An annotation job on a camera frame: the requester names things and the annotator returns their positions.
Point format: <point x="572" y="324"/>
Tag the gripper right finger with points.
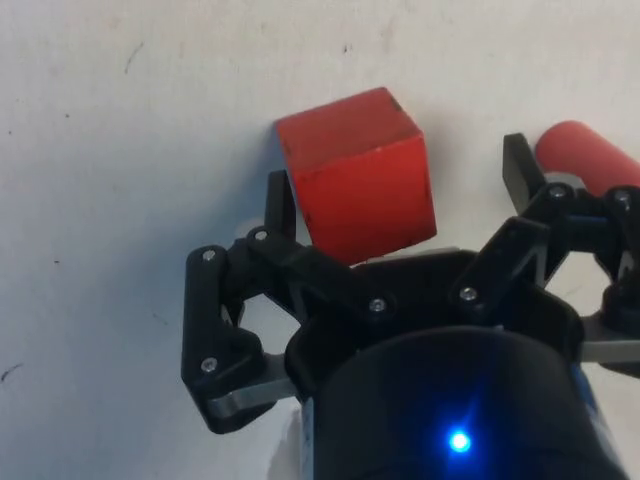
<point x="530" y="220"/>

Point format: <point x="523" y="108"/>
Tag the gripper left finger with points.
<point x="210" y="310"/>

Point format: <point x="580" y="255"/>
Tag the red cube block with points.
<point x="360" y="190"/>

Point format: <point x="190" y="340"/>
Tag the red cylinder block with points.
<point x="590" y="155"/>

